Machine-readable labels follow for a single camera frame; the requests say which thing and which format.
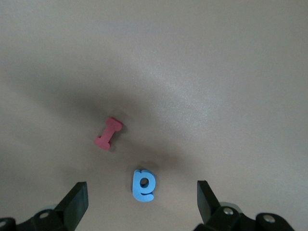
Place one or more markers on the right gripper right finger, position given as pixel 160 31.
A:
pixel 211 211

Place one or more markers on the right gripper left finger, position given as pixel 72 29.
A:
pixel 69 207

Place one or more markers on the blue foam letter a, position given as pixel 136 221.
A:
pixel 138 192

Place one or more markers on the red foam letter I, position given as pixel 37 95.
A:
pixel 108 134

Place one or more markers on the brown table mat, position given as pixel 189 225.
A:
pixel 192 60

